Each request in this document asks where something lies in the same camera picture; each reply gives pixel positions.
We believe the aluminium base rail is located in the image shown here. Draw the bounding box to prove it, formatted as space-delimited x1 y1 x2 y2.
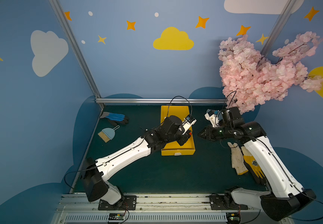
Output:
50 193 295 224

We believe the pink cherry blossom tree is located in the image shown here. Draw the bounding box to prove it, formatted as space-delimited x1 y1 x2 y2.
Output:
218 31 323 113

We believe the blue black work glove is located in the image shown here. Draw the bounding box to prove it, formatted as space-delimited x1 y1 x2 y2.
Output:
100 112 129 127

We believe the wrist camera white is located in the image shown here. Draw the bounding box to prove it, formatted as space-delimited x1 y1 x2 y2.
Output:
182 114 197 134
204 109 222 127

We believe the yellow drawer cabinet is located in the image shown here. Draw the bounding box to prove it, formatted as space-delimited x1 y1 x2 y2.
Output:
160 105 190 123

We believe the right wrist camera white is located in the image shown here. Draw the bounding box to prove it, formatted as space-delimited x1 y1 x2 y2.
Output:
204 109 222 127

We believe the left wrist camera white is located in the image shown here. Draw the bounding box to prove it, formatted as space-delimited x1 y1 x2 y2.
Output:
182 114 197 134

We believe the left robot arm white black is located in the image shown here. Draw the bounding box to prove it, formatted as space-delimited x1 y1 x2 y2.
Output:
81 115 197 206

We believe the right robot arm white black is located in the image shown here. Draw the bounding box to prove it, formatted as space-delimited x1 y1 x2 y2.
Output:
198 107 316 221

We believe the yellow work glove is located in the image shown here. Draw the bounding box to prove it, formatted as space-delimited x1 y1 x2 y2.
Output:
241 146 266 185

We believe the controller board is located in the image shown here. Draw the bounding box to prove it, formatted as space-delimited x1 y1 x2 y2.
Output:
226 213 241 224
108 213 127 223

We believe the small blue hand brush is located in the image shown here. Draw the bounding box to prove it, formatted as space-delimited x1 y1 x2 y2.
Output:
98 125 120 143

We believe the yellow top drawer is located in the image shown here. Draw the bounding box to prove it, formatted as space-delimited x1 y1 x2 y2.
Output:
161 128 196 156

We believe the right controller board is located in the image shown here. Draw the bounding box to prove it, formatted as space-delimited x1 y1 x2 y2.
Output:
226 213 241 224

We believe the left controller board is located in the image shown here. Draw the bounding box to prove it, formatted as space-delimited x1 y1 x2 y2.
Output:
108 213 127 223

